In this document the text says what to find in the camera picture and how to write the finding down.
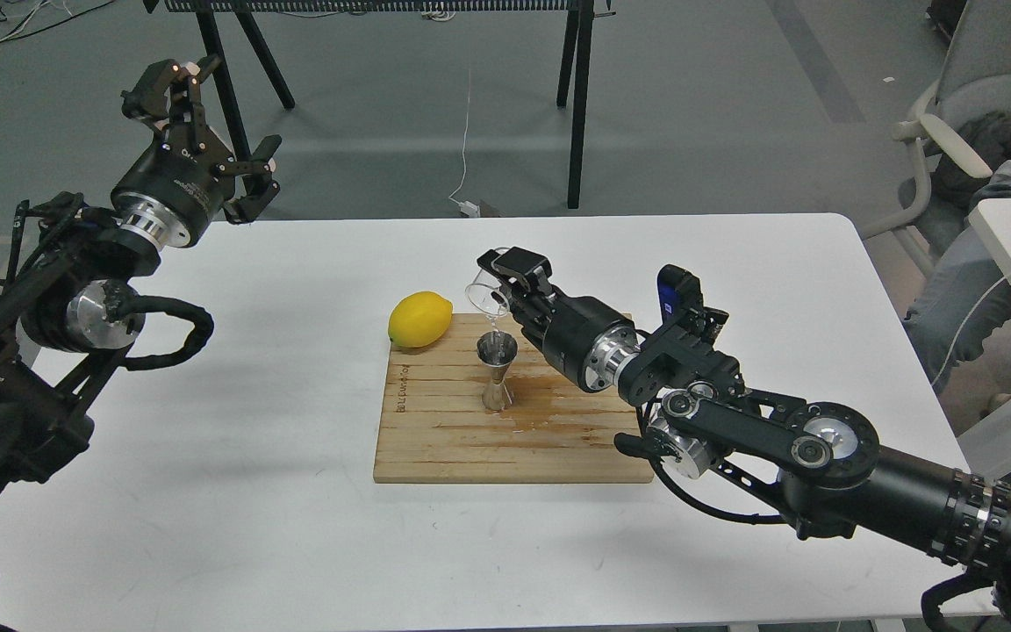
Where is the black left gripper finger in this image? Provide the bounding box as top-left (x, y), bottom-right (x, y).
top-left (216, 133), bottom-right (283, 225)
top-left (121, 56), bottom-right (221, 159)

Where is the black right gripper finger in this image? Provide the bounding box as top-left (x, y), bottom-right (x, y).
top-left (508, 298), bottom-right (541, 339)
top-left (475, 248), bottom-right (555, 304)

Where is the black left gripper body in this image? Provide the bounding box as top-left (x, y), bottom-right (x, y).
top-left (111, 140), bottom-right (235, 249)

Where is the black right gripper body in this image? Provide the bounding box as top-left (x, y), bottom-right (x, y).
top-left (527, 295), bottom-right (641, 393)

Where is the small clear glass beaker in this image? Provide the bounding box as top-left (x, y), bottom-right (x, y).
top-left (464, 280), bottom-right (510, 331)

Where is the steel double jigger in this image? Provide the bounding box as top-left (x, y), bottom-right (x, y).
top-left (475, 329), bottom-right (518, 412)

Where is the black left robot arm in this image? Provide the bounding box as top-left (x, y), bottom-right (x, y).
top-left (0, 54), bottom-right (282, 493)

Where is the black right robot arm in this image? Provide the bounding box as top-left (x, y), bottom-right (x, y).
top-left (477, 248), bottom-right (1011, 631)

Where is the yellow lemon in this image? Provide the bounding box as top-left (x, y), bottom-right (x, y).
top-left (388, 291), bottom-right (453, 348)

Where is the wooden cutting board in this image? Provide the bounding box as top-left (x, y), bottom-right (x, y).
top-left (373, 313), bottom-right (654, 484)

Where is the person in white shirt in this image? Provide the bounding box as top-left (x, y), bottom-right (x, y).
top-left (902, 160), bottom-right (1011, 393)

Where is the white office chair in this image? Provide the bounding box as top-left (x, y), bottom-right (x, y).
top-left (858, 1), bottom-right (1011, 276)

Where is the white charging cable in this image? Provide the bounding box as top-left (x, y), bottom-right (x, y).
top-left (448, 66), bottom-right (483, 219)

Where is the black metal frame table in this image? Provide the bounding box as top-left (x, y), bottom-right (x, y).
top-left (141, 0), bottom-right (617, 213)

